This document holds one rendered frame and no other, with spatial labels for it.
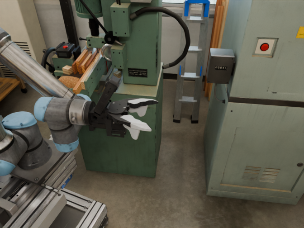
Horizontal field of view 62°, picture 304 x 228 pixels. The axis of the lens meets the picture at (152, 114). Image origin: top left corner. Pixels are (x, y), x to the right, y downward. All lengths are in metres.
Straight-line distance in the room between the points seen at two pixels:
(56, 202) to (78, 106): 0.56
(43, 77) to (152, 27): 0.74
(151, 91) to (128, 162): 0.67
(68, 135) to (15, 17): 2.38
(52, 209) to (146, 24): 1.01
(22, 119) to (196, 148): 1.61
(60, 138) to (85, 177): 1.35
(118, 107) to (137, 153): 1.20
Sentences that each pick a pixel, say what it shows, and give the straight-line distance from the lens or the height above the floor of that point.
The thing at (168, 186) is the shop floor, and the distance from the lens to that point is 2.05.
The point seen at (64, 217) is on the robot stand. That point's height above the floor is 0.21.
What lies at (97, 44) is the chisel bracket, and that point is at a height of 1.03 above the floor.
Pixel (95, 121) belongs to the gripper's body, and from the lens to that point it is 0.76.
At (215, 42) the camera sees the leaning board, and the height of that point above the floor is 0.64.
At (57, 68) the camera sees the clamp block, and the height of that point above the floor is 0.89.
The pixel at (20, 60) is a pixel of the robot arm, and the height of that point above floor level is 1.32.
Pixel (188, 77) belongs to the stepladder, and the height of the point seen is 0.51.
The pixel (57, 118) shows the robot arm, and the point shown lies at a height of 1.22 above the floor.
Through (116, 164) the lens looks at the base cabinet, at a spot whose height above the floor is 0.11.
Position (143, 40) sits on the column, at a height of 1.10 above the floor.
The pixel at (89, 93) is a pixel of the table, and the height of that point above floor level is 0.87.
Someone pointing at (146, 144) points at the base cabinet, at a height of 0.38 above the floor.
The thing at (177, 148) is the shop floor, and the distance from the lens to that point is 2.31.
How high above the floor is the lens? 1.69
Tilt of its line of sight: 39 degrees down
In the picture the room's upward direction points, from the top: straight up
